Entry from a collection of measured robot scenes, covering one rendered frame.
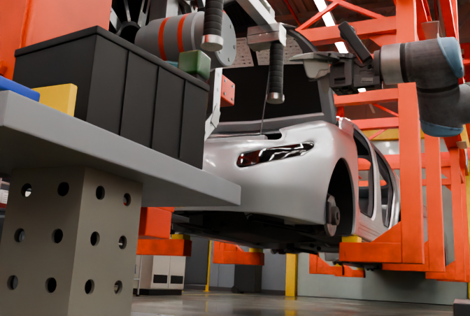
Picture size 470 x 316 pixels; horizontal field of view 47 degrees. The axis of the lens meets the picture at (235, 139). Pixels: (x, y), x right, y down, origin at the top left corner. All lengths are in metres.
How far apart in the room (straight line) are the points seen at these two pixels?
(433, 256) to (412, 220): 1.94
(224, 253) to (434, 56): 6.33
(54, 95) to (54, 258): 0.16
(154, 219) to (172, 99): 0.58
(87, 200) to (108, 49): 0.16
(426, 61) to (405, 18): 4.05
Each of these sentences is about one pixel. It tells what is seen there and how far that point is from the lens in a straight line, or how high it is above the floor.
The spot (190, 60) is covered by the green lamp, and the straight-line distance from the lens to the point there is 0.85.
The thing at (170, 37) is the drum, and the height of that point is 0.84.
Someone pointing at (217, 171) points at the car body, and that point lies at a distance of 3.89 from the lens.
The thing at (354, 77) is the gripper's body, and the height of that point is 0.78.
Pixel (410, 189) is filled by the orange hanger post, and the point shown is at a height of 1.12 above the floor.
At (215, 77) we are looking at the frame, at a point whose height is 0.86.
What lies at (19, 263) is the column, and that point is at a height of 0.32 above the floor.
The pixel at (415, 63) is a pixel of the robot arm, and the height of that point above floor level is 0.79.
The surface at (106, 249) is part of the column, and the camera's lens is 0.59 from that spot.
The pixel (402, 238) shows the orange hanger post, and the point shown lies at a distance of 4.75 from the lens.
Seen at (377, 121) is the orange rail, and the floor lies 3.33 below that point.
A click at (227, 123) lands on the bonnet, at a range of 5.19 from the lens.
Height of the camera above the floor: 0.32
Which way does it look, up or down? 14 degrees up
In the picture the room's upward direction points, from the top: 3 degrees clockwise
